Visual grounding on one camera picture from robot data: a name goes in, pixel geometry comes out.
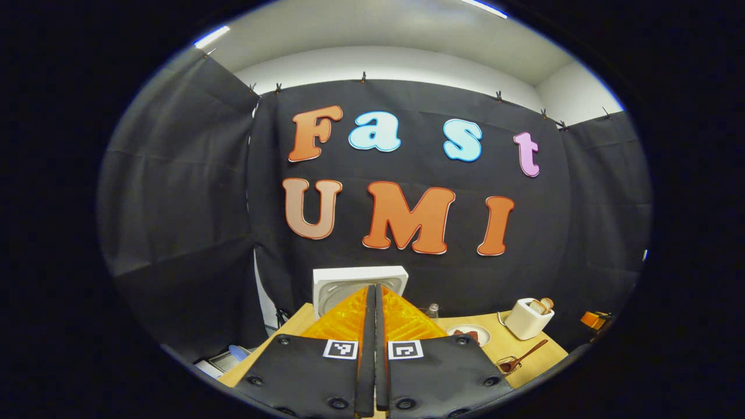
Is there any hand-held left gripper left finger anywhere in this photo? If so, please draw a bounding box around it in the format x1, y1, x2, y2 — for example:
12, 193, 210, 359
233, 284, 376, 418

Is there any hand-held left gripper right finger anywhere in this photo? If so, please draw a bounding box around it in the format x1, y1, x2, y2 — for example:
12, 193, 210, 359
375, 284, 516, 419

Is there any brown wooden spoon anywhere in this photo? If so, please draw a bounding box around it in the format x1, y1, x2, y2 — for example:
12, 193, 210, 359
501, 339, 548, 373

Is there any white rice cooker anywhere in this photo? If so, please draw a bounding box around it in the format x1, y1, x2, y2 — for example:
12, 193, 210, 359
313, 266, 409, 321

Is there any white round plate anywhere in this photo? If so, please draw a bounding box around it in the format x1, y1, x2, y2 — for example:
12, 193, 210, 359
447, 324, 491, 347

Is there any white toaster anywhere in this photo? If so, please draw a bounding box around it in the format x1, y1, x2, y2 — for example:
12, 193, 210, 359
504, 298, 555, 340

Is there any white grey device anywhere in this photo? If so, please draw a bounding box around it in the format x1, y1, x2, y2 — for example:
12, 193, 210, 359
195, 350, 239, 379

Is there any black backdrop cloth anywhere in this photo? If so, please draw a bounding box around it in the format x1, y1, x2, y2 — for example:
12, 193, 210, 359
98, 48, 652, 364

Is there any row of black clips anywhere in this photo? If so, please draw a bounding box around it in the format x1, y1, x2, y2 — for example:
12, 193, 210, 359
203, 48, 612, 130

